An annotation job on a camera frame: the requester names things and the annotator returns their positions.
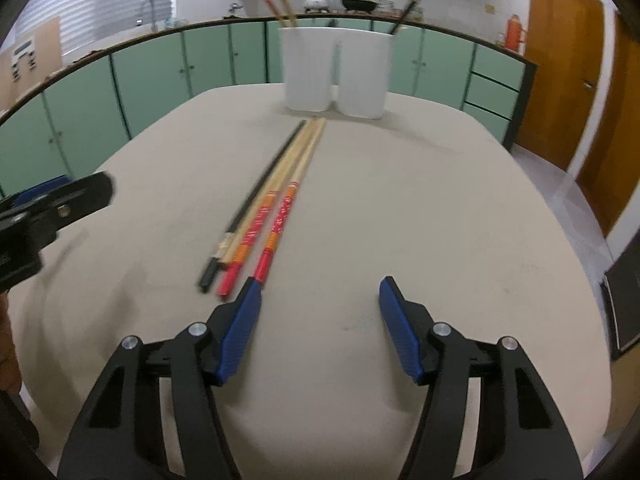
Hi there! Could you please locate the green drawer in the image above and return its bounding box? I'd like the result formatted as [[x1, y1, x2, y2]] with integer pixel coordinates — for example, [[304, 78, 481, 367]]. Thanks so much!
[[461, 104, 514, 137], [466, 74, 522, 112], [471, 44, 527, 82]]

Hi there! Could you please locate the person's left hand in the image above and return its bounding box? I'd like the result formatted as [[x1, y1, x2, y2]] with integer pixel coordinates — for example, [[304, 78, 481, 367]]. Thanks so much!
[[0, 292, 23, 396]]

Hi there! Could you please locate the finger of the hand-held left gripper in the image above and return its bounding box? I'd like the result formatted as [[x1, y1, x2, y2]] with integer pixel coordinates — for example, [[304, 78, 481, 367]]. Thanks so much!
[[12, 175, 71, 208], [0, 171, 116, 251]]

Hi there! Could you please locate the black chopstick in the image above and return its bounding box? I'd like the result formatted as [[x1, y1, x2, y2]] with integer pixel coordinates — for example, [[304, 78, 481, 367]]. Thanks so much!
[[197, 120, 307, 295], [390, 0, 436, 36]]

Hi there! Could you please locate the orange thermos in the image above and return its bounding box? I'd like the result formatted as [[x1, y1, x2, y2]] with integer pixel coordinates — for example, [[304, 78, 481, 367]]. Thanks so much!
[[504, 13, 526, 52]]

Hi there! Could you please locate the green base cabinet run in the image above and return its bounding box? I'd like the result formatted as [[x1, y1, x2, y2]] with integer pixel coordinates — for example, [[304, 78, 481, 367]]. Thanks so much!
[[0, 20, 271, 201], [267, 17, 538, 151]]

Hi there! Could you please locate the white twin-compartment utensil holder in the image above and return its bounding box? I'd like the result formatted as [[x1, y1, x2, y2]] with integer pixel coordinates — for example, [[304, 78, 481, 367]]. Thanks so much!
[[277, 26, 392, 120]]

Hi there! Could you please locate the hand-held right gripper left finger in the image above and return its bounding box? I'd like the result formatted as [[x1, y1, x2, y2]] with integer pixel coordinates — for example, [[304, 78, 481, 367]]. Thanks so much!
[[57, 277, 263, 480]]

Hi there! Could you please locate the black appliance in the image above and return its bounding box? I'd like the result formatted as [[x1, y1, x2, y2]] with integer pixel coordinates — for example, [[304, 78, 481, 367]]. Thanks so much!
[[602, 240, 640, 361]]

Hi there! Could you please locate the row of chopsticks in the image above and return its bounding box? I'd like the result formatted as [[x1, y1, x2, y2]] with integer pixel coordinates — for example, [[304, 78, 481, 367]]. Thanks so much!
[[254, 119, 328, 283]]

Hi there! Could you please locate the wooden door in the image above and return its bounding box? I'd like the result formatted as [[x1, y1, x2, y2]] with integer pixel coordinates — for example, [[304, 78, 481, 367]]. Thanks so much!
[[575, 10, 640, 239], [515, 0, 604, 172]]

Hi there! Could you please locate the dark brown kitchen countertop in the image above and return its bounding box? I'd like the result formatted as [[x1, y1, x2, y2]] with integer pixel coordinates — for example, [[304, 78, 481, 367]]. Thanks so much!
[[0, 16, 538, 126]]

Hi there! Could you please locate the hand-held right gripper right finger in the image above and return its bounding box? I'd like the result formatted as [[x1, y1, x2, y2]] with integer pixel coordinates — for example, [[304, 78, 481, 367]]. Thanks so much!
[[378, 276, 586, 480]]

